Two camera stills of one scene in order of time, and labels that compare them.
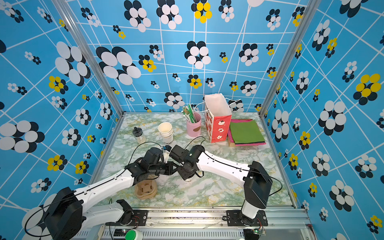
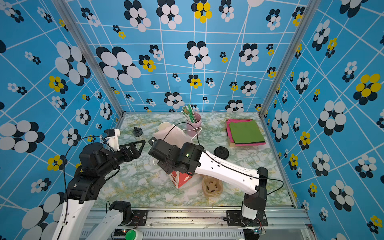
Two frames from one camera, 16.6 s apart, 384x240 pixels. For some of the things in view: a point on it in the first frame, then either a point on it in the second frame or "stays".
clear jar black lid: (138, 133) stays
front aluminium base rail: (284, 223) stays
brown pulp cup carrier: (146, 189) → (212, 187)
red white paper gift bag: (218, 116) → (176, 135)
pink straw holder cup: (194, 129) stays
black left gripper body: (162, 168) → (120, 157)
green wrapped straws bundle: (188, 114) stays
